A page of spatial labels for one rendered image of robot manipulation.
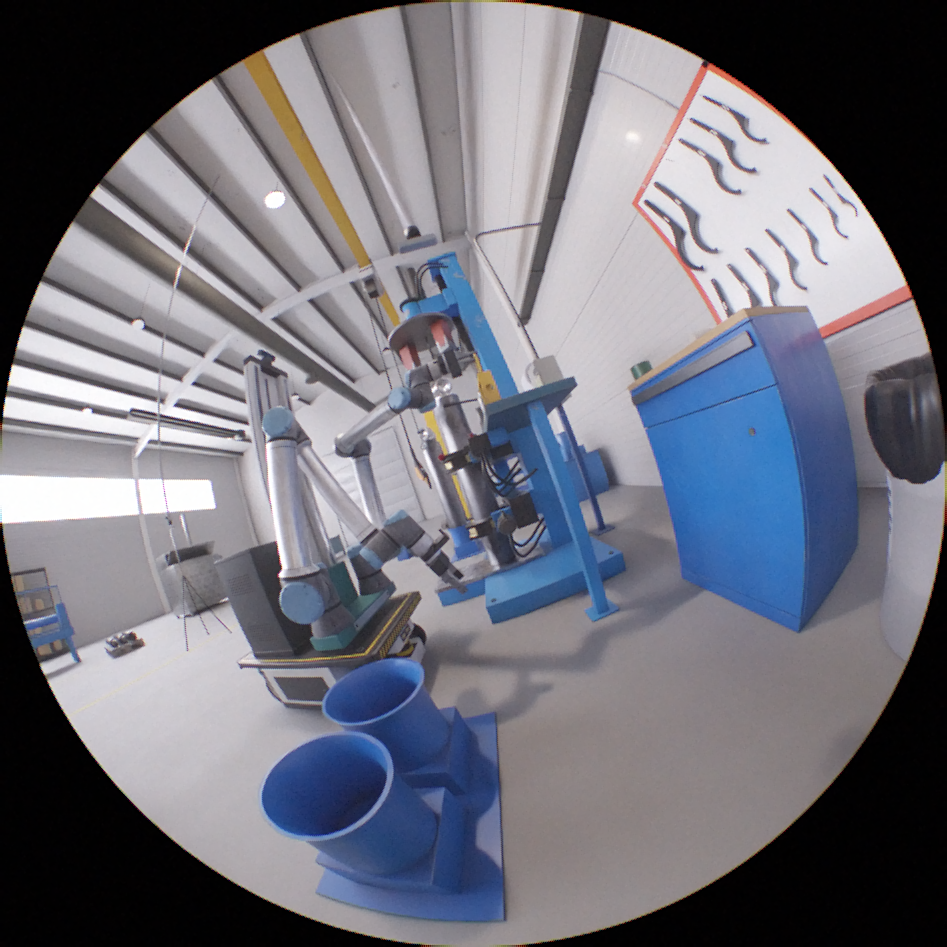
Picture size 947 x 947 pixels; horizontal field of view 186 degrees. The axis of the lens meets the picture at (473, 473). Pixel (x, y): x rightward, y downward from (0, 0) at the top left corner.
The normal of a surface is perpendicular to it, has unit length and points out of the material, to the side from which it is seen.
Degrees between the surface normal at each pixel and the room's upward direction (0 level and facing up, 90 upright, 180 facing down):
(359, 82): 173
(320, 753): 62
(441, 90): 173
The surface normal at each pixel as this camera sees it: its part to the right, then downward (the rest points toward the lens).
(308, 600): 0.33, -0.07
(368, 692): 0.60, -0.25
